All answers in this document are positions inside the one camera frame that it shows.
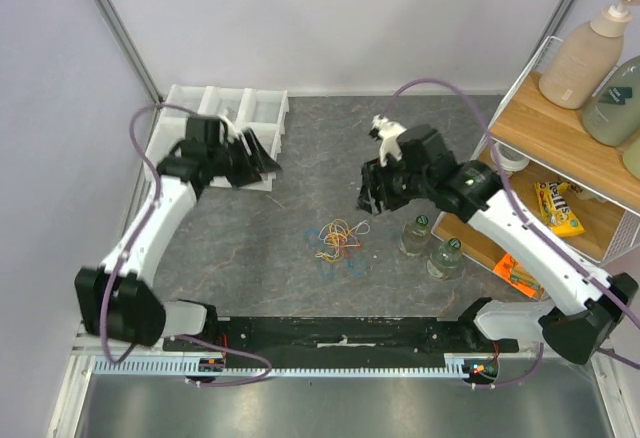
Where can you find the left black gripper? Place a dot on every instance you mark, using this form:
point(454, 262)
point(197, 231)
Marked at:
point(255, 165)

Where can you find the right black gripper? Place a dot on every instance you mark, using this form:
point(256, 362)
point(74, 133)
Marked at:
point(382, 184)

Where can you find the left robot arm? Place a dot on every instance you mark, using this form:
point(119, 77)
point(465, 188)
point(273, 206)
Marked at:
point(187, 153)

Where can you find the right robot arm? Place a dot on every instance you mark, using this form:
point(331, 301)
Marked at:
point(586, 302)

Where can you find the white compartment tray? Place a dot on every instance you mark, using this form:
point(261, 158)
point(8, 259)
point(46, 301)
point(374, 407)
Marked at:
point(264, 111)

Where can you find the glass bottle green cap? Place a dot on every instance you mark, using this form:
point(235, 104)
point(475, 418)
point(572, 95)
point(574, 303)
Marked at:
point(444, 260)
point(415, 236)

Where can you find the orange snack box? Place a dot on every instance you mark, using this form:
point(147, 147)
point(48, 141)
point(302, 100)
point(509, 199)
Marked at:
point(512, 272)

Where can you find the yellow candy bag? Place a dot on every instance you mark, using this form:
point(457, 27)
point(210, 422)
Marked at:
point(555, 212)

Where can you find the beige pump bottle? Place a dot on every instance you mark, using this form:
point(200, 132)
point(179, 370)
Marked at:
point(586, 57)

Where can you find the green soap bottle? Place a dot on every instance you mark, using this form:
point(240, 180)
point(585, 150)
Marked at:
point(612, 116)

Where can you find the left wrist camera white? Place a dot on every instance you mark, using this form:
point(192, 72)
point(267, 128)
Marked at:
point(230, 131)

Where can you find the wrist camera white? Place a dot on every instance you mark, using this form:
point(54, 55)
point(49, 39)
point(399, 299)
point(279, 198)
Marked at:
point(230, 131)
point(387, 132)

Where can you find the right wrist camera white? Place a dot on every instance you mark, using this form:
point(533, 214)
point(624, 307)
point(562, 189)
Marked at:
point(387, 132)

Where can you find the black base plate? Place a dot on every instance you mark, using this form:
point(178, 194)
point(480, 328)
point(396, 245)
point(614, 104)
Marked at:
point(351, 342)

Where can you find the white wire shelf rack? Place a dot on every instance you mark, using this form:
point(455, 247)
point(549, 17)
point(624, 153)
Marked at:
point(559, 147)

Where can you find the white cable duct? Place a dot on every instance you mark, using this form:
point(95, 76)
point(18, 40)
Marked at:
point(205, 366)

